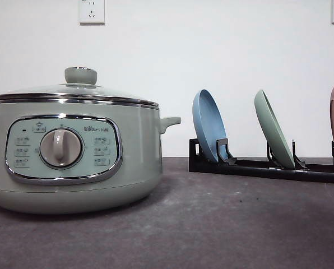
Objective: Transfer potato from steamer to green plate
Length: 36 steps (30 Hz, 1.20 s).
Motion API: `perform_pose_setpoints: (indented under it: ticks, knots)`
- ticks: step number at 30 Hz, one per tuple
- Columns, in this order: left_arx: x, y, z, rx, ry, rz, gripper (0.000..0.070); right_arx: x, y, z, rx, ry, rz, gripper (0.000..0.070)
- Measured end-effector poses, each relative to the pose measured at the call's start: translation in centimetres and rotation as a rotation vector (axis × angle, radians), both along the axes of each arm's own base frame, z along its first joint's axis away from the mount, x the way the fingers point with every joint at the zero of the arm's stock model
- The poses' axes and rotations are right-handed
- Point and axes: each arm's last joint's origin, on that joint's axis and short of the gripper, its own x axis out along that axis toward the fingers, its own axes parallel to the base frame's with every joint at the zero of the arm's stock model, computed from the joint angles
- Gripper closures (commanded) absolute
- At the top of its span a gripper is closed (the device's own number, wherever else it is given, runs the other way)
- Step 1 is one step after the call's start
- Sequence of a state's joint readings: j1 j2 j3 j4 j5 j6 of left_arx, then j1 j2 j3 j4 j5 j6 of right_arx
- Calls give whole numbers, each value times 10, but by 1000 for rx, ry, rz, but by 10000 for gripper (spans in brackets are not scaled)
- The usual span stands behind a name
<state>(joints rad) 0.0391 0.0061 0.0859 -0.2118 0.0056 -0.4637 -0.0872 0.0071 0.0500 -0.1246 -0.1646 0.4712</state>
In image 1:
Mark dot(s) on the blue plate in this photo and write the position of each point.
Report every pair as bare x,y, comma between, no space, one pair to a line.
209,124

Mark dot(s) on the white wall socket left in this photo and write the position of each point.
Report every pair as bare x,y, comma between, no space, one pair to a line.
91,12

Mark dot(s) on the green electric steamer pot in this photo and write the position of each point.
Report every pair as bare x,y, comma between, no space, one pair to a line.
76,154

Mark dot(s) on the green plate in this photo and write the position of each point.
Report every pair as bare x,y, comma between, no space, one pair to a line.
274,135

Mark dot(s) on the black dish rack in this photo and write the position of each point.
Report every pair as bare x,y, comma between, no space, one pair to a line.
270,168

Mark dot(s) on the glass lid with green knob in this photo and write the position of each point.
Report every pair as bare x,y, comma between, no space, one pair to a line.
80,84

